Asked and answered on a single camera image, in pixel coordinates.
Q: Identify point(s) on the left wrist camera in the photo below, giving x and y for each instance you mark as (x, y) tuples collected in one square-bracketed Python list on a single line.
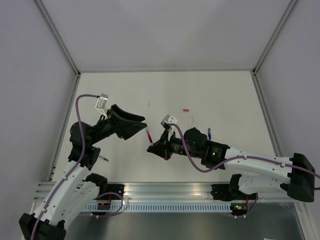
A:
[(101, 104)]

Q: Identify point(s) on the aluminium frame right post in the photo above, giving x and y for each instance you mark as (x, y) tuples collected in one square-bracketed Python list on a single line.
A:
[(275, 34)]

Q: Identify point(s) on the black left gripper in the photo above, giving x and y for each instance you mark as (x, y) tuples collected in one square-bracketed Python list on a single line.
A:
[(124, 128)]

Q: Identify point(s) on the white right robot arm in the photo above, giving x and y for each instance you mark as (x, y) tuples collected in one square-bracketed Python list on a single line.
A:
[(294, 176)]

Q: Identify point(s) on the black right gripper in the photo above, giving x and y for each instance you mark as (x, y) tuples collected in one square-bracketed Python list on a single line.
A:
[(162, 148)]

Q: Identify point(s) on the aluminium frame left post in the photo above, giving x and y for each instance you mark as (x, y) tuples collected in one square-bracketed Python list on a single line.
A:
[(56, 35)]

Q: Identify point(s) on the blue ballpoint pen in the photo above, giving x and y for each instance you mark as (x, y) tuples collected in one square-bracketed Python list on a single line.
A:
[(209, 134)]

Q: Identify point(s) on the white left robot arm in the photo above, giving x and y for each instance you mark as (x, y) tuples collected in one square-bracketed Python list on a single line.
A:
[(77, 186)]

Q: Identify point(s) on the perforated cable duct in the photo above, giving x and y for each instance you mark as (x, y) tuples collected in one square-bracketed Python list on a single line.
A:
[(158, 207)]

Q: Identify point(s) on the aluminium frame post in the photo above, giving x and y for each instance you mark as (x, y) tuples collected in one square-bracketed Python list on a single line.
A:
[(275, 34), (56, 35)]

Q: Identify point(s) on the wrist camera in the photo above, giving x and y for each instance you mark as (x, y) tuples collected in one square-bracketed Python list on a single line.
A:
[(101, 104), (169, 122)]

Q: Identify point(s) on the white marker pen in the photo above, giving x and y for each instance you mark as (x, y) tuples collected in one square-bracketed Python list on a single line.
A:
[(191, 122)]

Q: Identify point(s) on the aluminium mounting rail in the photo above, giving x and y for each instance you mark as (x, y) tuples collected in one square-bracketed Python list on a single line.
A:
[(168, 191)]

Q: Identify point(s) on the red gel pen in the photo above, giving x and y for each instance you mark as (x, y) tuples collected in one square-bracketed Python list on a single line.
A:
[(149, 136)]

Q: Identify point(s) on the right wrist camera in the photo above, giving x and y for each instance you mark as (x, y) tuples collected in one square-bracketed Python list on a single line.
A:
[(169, 122)]

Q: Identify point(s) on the green gel pen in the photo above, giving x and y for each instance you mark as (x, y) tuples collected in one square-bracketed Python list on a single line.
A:
[(103, 158)]

